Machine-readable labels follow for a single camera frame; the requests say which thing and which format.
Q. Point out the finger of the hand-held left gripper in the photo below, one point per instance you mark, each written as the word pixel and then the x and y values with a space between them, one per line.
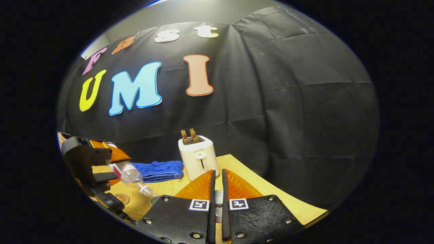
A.
pixel 105 177
pixel 115 156

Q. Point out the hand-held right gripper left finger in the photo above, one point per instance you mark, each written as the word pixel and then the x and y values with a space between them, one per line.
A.
pixel 212 217

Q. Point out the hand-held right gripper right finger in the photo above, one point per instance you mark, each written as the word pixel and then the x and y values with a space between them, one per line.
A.
pixel 225 220

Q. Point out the clear plastic water bottle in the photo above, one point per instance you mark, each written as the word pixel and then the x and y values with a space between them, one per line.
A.
pixel 129 173

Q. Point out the round wooden coaster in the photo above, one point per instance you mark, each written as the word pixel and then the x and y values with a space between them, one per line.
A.
pixel 122 199

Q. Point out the folded blue towel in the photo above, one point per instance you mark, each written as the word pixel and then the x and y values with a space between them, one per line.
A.
pixel 159 171

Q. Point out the white toaster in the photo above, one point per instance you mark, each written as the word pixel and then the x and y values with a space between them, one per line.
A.
pixel 198 159

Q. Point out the brown toast slice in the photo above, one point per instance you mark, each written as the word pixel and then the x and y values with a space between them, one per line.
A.
pixel 194 135
pixel 185 137

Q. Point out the black backdrop cloth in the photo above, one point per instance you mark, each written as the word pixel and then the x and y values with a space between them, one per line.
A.
pixel 288 101

